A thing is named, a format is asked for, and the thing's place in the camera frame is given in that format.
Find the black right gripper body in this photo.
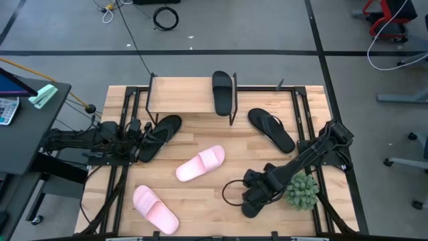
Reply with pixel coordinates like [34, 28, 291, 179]
[241, 163, 286, 206]

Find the black slide sandal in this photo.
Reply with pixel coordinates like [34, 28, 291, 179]
[211, 70, 234, 117]
[241, 199, 267, 219]

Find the grey table base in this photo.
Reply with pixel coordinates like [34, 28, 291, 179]
[376, 50, 428, 104]

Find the long white floor cable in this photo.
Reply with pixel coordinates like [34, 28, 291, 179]
[366, 0, 428, 72]

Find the black flip-flop sandal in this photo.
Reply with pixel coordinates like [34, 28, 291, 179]
[247, 107, 296, 155]
[138, 114, 183, 164]

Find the grey office chair base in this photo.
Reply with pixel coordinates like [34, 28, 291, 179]
[383, 131, 428, 211]

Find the mint green stapler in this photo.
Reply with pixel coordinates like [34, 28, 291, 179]
[28, 84, 59, 110]

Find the dark grey desk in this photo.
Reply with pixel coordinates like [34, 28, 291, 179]
[0, 77, 90, 241]

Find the wooden shelf black metal frame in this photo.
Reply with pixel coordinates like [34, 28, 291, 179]
[145, 72, 239, 127]

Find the pink slide sandal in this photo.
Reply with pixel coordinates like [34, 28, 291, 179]
[175, 145, 226, 183]
[132, 185, 180, 236]

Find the black monitor screen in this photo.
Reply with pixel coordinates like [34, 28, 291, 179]
[0, 66, 39, 98]

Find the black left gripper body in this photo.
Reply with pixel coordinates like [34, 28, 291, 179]
[124, 117, 145, 163]

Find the coiled black floor cable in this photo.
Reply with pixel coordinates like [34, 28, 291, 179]
[152, 6, 180, 32]

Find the black metal table frame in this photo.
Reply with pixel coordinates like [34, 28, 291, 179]
[76, 85, 360, 236]

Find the red and black cart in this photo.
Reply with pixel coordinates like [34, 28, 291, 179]
[351, 0, 419, 44]

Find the yellow cable with black plug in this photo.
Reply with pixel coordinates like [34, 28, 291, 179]
[0, 57, 98, 115]

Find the white calculator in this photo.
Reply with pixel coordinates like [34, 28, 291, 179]
[0, 96, 21, 127]

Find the black box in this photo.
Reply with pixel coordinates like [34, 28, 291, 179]
[132, 0, 181, 5]

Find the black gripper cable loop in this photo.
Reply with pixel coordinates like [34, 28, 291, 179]
[221, 179, 250, 207]

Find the green artificial succulent plant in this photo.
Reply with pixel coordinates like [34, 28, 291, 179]
[284, 171, 320, 212]

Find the thin black floor cable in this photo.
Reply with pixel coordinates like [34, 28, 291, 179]
[114, 0, 152, 76]

